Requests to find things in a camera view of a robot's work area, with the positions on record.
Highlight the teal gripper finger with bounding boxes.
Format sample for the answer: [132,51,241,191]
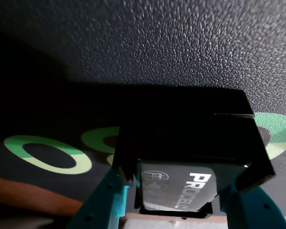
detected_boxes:
[219,184,286,229]
[66,166,134,229]

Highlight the black Procell battery pack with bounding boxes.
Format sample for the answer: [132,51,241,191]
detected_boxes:
[111,85,276,219]

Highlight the black WOWROBO printed mat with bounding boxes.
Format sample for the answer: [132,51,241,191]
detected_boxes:
[0,0,286,218]

